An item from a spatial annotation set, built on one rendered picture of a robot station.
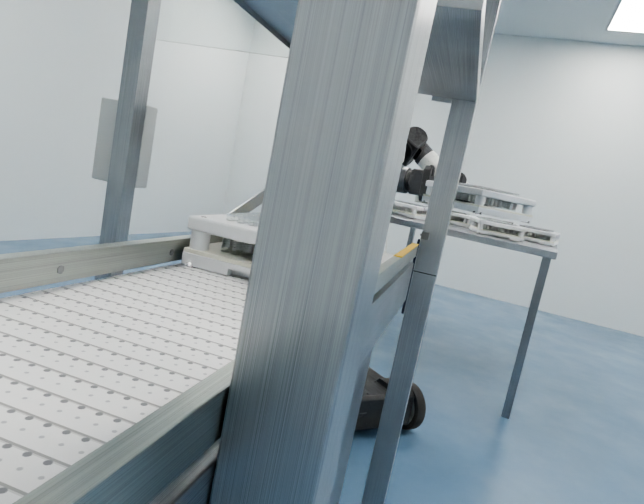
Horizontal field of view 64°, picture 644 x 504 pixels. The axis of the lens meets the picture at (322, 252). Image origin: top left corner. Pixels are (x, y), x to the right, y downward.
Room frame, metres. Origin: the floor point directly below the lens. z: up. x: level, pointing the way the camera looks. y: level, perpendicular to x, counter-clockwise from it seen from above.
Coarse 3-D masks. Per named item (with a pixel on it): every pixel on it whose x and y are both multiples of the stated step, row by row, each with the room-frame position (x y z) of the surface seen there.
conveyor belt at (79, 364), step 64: (384, 256) 1.23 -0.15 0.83; (0, 320) 0.39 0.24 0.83; (64, 320) 0.41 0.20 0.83; (128, 320) 0.44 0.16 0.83; (192, 320) 0.48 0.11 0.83; (0, 384) 0.29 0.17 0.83; (64, 384) 0.31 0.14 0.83; (128, 384) 0.32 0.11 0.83; (192, 384) 0.34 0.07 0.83; (0, 448) 0.23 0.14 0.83; (64, 448) 0.24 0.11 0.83
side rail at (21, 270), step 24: (144, 240) 0.65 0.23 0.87; (168, 240) 0.68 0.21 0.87; (216, 240) 0.82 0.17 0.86; (0, 264) 0.43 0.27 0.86; (24, 264) 0.46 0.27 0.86; (48, 264) 0.48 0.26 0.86; (72, 264) 0.51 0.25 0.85; (96, 264) 0.55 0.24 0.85; (120, 264) 0.59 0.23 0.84; (144, 264) 0.64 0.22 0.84; (0, 288) 0.43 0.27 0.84; (24, 288) 0.46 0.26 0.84
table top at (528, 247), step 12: (396, 216) 2.81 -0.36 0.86; (420, 228) 2.66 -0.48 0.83; (456, 228) 2.79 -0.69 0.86; (468, 228) 3.08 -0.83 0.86; (480, 240) 2.54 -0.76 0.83; (492, 240) 2.51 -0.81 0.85; (504, 240) 2.54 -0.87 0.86; (528, 252) 2.45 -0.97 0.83; (540, 252) 2.42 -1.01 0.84; (552, 252) 2.40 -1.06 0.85
